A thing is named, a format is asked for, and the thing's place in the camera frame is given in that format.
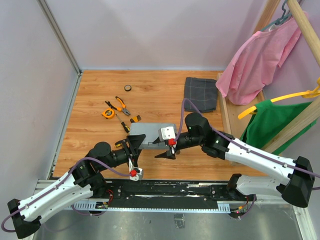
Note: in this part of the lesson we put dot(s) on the yellow clothes hanger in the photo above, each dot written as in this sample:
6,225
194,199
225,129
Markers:
304,94

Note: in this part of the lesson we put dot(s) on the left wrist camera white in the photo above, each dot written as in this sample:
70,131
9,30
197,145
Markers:
136,174

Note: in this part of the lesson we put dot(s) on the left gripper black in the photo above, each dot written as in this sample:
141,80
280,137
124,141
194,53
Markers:
130,154

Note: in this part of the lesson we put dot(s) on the yellow tape measure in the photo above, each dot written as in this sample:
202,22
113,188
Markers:
109,113

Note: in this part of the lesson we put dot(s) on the orange black pliers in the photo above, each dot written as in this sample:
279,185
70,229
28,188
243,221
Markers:
122,109

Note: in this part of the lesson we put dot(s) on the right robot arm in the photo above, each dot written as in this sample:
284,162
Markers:
291,179

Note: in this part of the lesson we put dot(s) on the dark grey checked cloth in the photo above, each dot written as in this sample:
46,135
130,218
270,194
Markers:
202,92

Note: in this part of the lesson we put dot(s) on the wooden clothes rack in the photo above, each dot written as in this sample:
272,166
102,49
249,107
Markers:
229,112

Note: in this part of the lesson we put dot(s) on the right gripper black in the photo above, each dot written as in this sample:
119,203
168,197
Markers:
167,154

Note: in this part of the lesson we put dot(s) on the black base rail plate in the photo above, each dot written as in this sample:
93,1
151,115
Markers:
168,194

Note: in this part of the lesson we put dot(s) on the pink shirt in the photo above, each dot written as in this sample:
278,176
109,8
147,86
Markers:
254,64

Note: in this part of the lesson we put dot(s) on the green shirt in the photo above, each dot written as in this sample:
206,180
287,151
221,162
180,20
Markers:
269,119

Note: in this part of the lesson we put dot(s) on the phillips screwdriver black yellow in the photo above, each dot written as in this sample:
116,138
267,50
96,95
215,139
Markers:
125,127

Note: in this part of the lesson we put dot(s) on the grey plastic tool case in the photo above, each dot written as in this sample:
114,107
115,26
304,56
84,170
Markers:
151,130

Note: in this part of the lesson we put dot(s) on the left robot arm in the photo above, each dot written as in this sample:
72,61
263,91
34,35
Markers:
83,180

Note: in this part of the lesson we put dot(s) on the hex key set orange holder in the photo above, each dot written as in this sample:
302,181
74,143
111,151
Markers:
135,119

